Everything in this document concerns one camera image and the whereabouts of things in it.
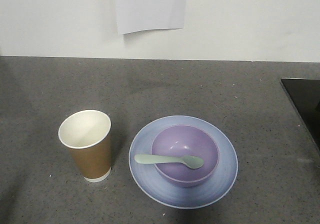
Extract purple plastic bowl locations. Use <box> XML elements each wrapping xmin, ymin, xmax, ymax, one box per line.
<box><xmin>150</xmin><ymin>124</ymin><xmax>220</xmax><ymax>188</ymax></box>

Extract light green plastic spoon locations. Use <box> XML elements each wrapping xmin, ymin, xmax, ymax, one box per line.
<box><xmin>134</xmin><ymin>154</ymin><xmax>204</xmax><ymax>169</ymax></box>

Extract brown paper coffee cup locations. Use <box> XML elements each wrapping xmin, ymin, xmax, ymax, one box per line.
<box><xmin>58</xmin><ymin>109</ymin><xmax>112</xmax><ymax>183</ymax></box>

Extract light blue plate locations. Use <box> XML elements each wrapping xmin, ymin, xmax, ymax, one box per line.
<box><xmin>128</xmin><ymin>115</ymin><xmax>238</xmax><ymax>210</ymax></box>

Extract white paper sheet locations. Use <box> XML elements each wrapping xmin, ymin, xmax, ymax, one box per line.
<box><xmin>115</xmin><ymin>0</ymin><xmax>187</xmax><ymax>35</ymax></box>

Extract black glass gas cooktop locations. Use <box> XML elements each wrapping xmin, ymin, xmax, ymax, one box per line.
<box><xmin>280</xmin><ymin>77</ymin><xmax>320</xmax><ymax>155</ymax></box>

